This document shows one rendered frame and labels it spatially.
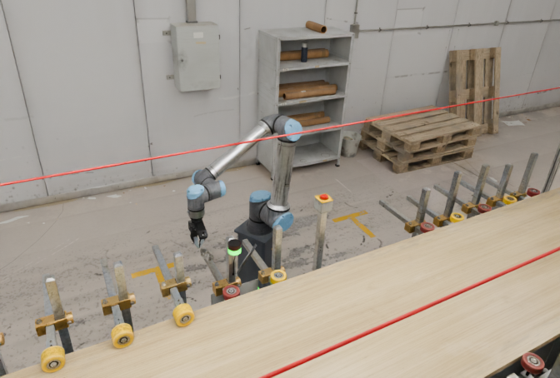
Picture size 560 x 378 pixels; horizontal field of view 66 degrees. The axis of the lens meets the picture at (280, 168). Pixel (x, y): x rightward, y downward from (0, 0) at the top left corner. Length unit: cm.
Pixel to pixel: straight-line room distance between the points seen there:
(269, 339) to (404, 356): 55
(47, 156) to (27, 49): 98
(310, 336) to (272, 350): 18
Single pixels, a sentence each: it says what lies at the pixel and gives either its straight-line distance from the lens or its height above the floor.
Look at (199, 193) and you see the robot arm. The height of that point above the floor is 118.
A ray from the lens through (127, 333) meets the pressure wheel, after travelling 192.
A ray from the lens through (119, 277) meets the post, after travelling 198.
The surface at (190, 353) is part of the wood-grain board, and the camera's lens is 190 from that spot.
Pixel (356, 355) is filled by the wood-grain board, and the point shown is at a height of 90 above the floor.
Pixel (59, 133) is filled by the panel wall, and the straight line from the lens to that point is 450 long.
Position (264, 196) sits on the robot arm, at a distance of 285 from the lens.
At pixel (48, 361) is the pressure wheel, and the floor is 96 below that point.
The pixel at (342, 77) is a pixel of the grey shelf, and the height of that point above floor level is 105.
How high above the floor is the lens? 237
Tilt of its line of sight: 28 degrees down
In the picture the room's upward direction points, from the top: 3 degrees clockwise
